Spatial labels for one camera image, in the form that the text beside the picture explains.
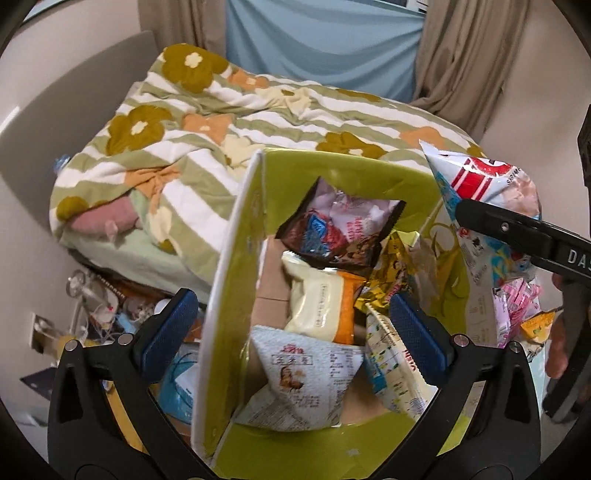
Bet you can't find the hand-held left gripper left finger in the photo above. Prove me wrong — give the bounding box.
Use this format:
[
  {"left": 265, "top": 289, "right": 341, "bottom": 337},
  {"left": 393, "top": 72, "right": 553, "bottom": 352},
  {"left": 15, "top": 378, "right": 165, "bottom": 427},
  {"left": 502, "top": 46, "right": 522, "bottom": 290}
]
[{"left": 47, "top": 288, "right": 213, "bottom": 480}]

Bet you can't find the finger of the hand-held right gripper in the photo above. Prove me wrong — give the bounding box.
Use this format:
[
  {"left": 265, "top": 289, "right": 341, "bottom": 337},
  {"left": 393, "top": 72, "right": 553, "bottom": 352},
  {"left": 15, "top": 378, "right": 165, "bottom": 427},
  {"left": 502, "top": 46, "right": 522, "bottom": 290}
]
[{"left": 455, "top": 198, "right": 591, "bottom": 278}]

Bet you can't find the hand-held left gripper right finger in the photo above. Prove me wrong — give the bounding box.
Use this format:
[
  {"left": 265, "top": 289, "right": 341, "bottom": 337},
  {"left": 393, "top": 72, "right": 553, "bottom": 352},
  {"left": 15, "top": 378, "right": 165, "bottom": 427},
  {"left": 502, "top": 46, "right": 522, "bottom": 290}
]
[{"left": 379, "top": 292, "right": 542, "bottom": 480}]

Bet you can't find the white blue yellow snack packet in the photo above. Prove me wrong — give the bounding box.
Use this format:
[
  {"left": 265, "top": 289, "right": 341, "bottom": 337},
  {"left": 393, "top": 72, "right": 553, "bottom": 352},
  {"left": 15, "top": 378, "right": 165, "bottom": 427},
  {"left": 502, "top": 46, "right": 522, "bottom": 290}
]
[{"left": 364, "top": 308, "right": 438, "bottom": 419}]

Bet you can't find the yellow brown chips packet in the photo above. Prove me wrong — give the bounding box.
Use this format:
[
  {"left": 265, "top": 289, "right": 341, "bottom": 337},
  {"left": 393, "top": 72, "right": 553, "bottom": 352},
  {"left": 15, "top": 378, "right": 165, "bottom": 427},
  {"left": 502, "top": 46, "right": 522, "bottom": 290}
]
[{"left": 521, "top": 311, "right": 556, "bottom": 343}]

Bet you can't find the red and white snack packet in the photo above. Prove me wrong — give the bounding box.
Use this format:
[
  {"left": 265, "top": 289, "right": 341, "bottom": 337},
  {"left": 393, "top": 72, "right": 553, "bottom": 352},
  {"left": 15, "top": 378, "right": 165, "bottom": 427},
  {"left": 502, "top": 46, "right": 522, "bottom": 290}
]
[{"left": 419, "top": 140, "right": 542, "bottom": 348}]

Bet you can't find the pink snack packet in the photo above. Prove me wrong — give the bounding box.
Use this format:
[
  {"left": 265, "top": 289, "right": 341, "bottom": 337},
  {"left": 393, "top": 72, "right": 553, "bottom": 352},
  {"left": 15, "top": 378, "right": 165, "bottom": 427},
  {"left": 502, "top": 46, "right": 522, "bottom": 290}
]
[{"left": 496, "top": 277, "right": 544, "bottom": 329}]

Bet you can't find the small gold snack packet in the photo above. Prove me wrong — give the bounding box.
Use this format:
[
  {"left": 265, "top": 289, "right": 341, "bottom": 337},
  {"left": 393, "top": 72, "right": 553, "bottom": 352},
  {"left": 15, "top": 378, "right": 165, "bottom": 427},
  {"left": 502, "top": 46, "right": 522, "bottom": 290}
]
[{"left": 355, "top": 231, "right": 437, "bottom": 311}]

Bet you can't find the cream and orange snack packet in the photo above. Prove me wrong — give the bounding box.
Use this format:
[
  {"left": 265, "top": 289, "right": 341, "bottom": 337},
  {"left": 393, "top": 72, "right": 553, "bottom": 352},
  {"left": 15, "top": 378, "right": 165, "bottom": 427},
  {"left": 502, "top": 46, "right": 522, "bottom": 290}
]
[{"left": 281, "top": 251, "right": 366, "bottom": 345}]

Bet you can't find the white grey chicken snack packet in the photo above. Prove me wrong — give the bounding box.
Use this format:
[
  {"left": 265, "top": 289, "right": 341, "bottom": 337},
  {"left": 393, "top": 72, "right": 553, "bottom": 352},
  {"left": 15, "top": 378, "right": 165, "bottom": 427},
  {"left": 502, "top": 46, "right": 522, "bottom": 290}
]
[{"left": 235, "top": 325, "right": 366, "bottom": 433}]

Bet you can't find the dark brown snack packet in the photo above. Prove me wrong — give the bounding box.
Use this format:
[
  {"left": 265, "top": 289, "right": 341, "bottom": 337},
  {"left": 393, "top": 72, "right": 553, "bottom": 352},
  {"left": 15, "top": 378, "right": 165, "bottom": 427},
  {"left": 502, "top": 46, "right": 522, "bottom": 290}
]
[{"left": 277, "top": 176, "right": 407, "bottom": 269}]

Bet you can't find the green cardboard box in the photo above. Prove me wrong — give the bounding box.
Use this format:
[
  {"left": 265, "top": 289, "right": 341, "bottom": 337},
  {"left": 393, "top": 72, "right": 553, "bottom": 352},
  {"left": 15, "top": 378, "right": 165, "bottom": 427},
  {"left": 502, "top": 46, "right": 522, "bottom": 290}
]
[{"left": 191, "top": 148, "right": 472, "bottom": 477}]

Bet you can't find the person's right hand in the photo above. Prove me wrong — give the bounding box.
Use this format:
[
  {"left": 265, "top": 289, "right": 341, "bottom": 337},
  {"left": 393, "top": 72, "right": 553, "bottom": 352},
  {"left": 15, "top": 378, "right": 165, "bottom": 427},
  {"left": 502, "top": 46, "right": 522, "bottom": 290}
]
[{"left": 545, "top": 272, "right": 578, "bottom": 380}]

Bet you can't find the light green bed sheet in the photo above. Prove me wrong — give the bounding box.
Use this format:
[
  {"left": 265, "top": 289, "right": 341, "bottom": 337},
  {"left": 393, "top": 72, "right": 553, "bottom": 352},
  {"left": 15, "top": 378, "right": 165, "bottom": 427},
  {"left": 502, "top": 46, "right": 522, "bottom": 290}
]
[{"left": 61, "top": 189, "right": 218, "bottom": 292}]

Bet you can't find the clear glass cup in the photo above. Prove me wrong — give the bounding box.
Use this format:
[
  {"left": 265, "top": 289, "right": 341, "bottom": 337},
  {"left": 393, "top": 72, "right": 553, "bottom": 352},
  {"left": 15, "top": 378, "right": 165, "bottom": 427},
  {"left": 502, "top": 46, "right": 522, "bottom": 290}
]
[{"left": 66, "top": 271, "right": 95, "bottom": 297}]

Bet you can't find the pink plush pillow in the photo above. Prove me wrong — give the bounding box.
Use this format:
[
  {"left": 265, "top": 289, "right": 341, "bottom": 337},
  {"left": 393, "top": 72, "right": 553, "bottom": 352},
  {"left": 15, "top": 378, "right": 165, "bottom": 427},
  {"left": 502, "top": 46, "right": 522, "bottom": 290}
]
[{"left": 69, "top": 196, "right": 145, "bottom": 241}]

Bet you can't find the dark blue notebook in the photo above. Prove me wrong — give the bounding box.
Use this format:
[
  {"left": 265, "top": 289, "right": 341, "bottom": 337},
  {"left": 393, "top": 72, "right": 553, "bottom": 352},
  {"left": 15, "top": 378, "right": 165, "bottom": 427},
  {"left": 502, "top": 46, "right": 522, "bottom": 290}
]
[{"left": 20, "top": 368, "right": 62, "bottom": 398}]

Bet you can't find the beige curtain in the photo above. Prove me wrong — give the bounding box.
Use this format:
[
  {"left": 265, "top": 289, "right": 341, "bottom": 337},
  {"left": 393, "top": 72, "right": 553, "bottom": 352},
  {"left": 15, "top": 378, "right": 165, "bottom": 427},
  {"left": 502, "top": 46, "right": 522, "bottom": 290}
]
[
  {"left": 410, "top": 0, "right": 533, "bottom": 136},
  {"left": 137, "top": 0, "right": 228, "bottom": 52}
]

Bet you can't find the green striped floral blanket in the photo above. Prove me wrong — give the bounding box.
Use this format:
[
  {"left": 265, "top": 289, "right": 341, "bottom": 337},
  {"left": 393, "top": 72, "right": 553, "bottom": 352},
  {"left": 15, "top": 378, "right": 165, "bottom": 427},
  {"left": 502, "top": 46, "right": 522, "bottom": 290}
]
[{"left": 50, "top": 44, "right": 486, "bottom": 296}]

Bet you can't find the grey bed headboard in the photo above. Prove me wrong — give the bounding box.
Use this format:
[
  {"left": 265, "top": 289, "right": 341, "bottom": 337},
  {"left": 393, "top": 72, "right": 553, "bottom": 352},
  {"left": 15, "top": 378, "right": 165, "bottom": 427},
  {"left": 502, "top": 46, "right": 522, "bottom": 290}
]
[{"left": 0, "top": 30, "right": 158, "bottom": 236}]

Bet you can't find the light blue hanging cloth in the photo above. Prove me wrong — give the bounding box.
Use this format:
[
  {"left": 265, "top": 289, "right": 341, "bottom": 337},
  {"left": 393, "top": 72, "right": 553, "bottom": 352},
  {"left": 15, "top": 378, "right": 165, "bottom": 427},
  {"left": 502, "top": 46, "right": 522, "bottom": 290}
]
[{"left": 225, "top": 0, "right": 426, "bottom": 103}]

